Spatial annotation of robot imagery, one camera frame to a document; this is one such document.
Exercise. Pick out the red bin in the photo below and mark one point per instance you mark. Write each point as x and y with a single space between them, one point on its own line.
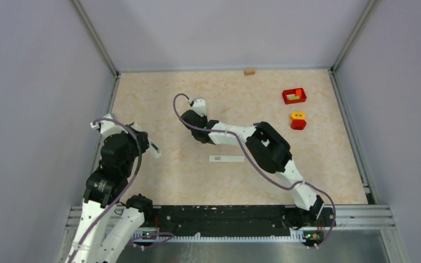
293 96

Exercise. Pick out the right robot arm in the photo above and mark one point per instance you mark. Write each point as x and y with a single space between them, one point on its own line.
264 148

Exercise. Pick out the long white remote control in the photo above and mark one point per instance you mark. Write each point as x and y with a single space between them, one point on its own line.
152 148

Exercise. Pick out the red block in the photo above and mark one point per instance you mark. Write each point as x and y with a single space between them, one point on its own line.
298 124

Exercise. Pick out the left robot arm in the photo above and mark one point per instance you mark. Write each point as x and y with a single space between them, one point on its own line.
103 187

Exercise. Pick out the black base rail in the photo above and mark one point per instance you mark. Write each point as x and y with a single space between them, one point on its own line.
237 221

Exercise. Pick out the yellow block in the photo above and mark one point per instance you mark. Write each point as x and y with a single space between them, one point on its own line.
297 116

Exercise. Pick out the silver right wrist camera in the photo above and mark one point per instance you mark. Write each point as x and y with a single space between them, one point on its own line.
198 105

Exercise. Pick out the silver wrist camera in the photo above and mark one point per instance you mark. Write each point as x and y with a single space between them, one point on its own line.
198 105
107 128

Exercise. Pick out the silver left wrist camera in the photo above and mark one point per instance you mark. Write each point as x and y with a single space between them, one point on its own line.
107 128

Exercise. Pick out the small wooden block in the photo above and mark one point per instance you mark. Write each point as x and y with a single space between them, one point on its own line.
249 72

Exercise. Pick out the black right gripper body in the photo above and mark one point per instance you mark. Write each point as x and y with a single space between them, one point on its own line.
195 135

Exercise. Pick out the long white battery cover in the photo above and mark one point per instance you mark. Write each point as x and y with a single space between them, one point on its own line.
221 158

